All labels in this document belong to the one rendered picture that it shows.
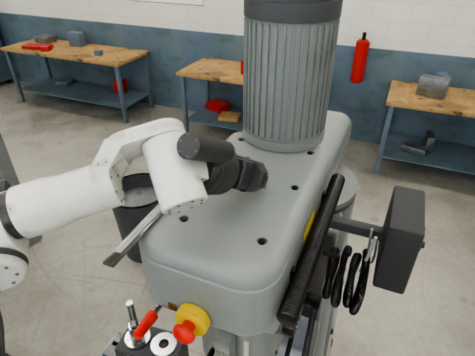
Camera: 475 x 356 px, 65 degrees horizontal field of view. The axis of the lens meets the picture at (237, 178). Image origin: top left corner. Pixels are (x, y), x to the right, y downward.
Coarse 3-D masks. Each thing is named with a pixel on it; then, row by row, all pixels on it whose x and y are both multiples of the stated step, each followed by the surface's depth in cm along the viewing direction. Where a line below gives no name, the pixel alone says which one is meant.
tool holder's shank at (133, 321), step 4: (128, 300) 121; (132, 300) 121; (128, 304) 120; (132, 304) 120; (128, 308) 120; (132, 308) 121; (128, 312) 122; (132, 312) 122; (132, 316) 123; (136, 316) 125; (132, 320) 124; (136, 320) 125; (132, 324) 125; (136, 324) 125
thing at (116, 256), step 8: (152, 216) 65; (144, 224) 63; (152, 224) 63; (136, 232) 61; (144, 232) 62; (128, 240) 59; (136, 240) 60; (120, 248) 58; (128, 248) 58; (112, 256) 57; (120, 256) 57; (104, 264) 56; (112, 264) 55
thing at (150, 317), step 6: (156, 306) 72; (150, 312) 70; (156, 312) 71; (144, 318) 69; (150, 318) 69; (156, 318) 70; (144, 324) 68; (150, 324) 69; (138, 330) 67; (144, 330) 68; (138, 336) 67
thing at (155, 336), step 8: (128, 328) 135; (152, 328) 135; (160, 328) 135; (128, 336) 131; (144, 336) 131; (152, 336) 132; (160, 336) 131; (168, 336) 131; (120, 344) 129; (128, 344) 128; (136, 344) 128; (144, 344) 128; (152, 344) 128; (160, 344) 129; (168, 344) 129; (176, 344) 128; (184, 344) 132; (120, 352) 128; (128, 352) 127; (136, 352) 127; (144, 352) 127; (152, 352) 127; (160, 352) 125; (168, 352) 125; (176, 352) 127; (184, 352) 133
